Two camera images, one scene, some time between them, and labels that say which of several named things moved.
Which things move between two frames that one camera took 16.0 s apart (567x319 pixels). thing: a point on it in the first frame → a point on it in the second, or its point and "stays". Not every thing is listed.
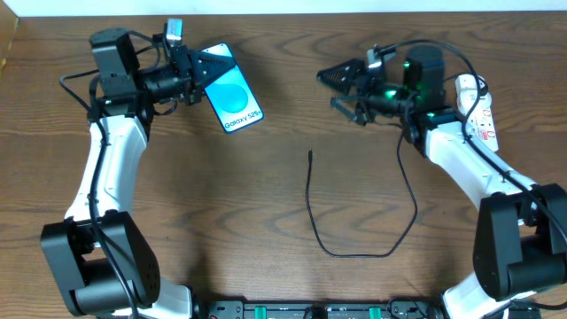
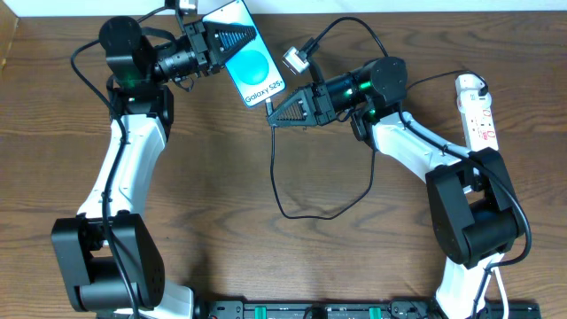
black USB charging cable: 362,254 → 372,155
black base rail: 355,309 stays
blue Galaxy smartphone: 230,99 → 253,68
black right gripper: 361,94 → 315,102
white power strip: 481,120 stays
